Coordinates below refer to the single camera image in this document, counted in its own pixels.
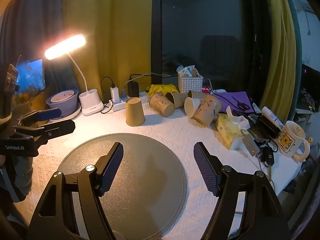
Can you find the patterned paper cup leaning right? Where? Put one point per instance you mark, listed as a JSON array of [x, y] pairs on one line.
[[208, 110]]

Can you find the yellow cloth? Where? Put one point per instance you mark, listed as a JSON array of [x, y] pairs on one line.
[[152, 89]]

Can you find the white inside paper cup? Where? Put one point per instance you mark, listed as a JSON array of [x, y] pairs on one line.
[[191, 106]]

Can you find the plain brown paper cup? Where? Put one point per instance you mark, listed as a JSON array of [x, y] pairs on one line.
[[134, 112]]

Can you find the white bear mug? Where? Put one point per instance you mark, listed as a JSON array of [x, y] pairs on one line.
[[292, 142]]

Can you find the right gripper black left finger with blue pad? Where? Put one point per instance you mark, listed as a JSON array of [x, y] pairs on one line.
[[54, 216]]

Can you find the black car key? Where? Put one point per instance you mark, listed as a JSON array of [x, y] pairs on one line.
[[267, 156]]

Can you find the grey remote with button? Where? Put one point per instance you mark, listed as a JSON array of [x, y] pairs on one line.
[[251, 145]]

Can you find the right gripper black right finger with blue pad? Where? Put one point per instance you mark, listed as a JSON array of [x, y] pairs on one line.
[[262, 216]]

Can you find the yellow curtain right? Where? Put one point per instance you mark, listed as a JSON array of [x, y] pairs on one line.
[[280, 84]]

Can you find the white plastic basket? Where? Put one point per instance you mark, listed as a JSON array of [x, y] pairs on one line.
[[185, 84]]

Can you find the white charger plug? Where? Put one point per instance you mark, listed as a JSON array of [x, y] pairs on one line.
[[115, 95]]

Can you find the brown paper cup lying behind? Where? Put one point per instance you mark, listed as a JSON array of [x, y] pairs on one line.
[[177, 99]]

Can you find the white tube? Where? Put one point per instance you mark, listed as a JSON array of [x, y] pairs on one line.
[[266, 112]]

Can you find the purple bowl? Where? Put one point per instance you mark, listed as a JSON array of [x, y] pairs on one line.
[[66, 101]]

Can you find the white power strip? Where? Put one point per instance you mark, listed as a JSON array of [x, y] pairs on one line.
[[121, 104]]

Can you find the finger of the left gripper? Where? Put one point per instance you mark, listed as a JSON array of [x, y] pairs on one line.
[[34, 117], [47, 131]]

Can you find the black box device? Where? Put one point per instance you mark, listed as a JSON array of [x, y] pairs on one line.
[[266, 127]]

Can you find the white desk lamp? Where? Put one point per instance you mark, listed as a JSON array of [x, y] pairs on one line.
[[90, 99]]

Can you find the patterned paper cup lying left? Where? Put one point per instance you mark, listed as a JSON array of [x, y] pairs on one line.
[[161, 104]]

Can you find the black scissors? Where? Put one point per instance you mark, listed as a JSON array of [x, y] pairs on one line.
[[241, 105]]

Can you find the white plate under bowl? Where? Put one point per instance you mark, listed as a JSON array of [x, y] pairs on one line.
[[69, 117]]

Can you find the yellow curtain left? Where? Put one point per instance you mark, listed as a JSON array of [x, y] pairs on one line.
[[118, 40]]

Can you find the yellow curtain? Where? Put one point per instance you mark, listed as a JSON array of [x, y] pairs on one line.
[[280, 84], [118, 40]]

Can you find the black window frame post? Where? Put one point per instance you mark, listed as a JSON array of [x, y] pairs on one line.
[[156, 42]]

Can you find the yellow tissue box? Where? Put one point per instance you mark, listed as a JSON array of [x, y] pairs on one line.
[[232, 129]]

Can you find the blue lit screen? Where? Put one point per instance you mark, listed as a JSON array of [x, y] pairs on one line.
[[31, 77]]

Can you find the brown paper cup far back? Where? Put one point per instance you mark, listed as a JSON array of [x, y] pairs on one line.
[[197, 95]]

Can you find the round grey placemat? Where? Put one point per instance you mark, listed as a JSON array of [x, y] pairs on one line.
[[149, 190]]

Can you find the black power adapter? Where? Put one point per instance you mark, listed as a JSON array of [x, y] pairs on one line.
[[133, 89]]

